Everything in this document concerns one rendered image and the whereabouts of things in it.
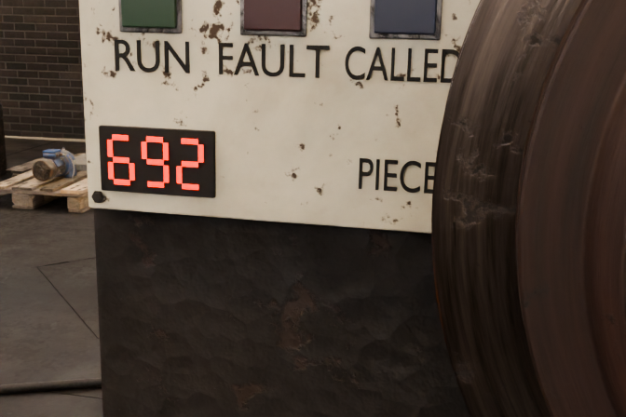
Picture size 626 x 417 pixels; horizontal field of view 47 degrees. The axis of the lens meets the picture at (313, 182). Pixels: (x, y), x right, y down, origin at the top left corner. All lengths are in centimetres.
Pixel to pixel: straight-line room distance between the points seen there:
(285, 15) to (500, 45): 18
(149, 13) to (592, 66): 28
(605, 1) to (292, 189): 24
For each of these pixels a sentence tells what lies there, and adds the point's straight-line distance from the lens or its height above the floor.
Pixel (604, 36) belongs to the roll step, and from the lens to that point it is 29.
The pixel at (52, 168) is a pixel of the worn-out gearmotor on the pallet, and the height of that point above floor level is 25.
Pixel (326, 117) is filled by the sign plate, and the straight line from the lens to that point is 45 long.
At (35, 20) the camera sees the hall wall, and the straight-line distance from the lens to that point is 754.
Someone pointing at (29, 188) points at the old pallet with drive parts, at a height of 14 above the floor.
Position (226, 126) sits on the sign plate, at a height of 112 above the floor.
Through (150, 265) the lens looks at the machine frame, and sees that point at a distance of 53.
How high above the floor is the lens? 119
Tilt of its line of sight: 13 degrees down
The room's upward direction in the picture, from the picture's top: 1 degrees clockwise
